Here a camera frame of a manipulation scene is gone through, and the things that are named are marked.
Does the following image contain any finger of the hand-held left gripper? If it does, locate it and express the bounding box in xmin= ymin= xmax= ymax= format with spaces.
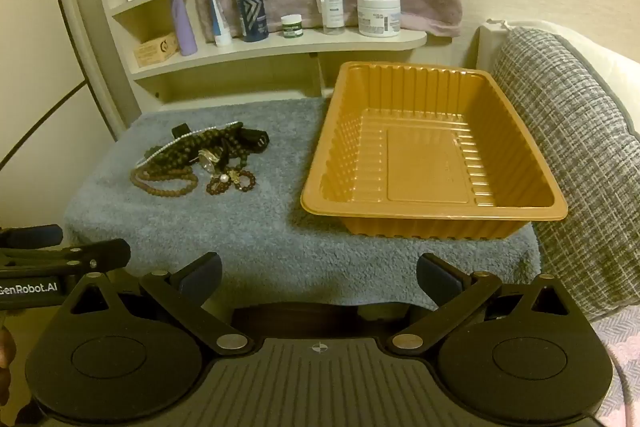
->
xmin=0 ymin=239 xmax=132 ymax=280
xmin=0 ymin=224 xmax=64 ymax=249

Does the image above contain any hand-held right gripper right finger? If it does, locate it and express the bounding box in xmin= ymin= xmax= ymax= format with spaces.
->
xmin=387 ymin=252 xmax=576 ymax=355

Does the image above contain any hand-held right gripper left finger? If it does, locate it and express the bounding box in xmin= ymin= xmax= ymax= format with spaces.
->
xmin=67 ymin=252 xmax=253 ymax=355

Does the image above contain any brown bead necklace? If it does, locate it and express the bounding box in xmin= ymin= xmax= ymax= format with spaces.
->
xmin=130 ymin=166 xmax=199 ymax=198

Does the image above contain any reddish bead bracelet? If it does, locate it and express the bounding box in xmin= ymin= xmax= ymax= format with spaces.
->
xmin=205 ymin=168 xmax=257 ymax=196

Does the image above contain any wristwatch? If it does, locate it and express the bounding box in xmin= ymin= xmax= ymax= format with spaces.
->
xmin=192 ymin=142 xmax=233 ymax=175

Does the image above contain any orange plastic tray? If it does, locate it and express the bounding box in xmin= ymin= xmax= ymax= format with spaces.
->
xmin=300 ymin=61 xmax=569 ymax=240

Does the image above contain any dark green bead necklace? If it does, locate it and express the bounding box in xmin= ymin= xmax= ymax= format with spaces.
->
xmin=145 ymin=122 xmax=251 ymax=170

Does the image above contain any white pearl necklace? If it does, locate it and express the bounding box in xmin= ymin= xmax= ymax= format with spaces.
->
xmin=136 ymin=121 xmax=241 ymax=168

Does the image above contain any person's left hand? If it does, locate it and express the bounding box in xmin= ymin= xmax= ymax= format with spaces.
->
xmin=0 ymin=328 xmax=17 ymax=413

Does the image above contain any grey fluffy mat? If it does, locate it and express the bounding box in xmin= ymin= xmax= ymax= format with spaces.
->
xmin=62 ymin=97 xmax=543 ymax=308

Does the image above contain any grey knitted cloth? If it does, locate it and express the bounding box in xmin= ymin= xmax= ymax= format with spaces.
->
xmin=490 ymin=26 xmax=640 ymax=320

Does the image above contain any pink patterned cloth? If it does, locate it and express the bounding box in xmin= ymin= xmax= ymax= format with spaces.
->
xmin=590 ymin=307 xmax=640 ymax=427

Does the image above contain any beige cardboard box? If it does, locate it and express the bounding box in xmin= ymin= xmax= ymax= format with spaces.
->
xmin=132 ymin=32 xmax=180 ymax=68

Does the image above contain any purple bottle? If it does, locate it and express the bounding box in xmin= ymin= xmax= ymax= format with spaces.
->
xmin=171 ymin=0 xmax=198 ymax=56

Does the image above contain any cream wooden shelf unit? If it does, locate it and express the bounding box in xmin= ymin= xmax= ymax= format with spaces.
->
xmin=42 ymin=0 xmax=428 ymax=142

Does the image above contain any small green and white jar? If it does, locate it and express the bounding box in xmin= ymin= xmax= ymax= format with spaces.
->
xmin=280 ymin=14 xmax=305 ymax=39

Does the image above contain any white cream jar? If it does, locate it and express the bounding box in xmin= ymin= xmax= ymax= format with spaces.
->
xmin=356 ymin=0 xmax=403 ymax=38

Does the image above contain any white and blue tube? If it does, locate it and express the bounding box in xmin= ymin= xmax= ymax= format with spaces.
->
xmin=203 ymin=0 xmax=232 ymax=48

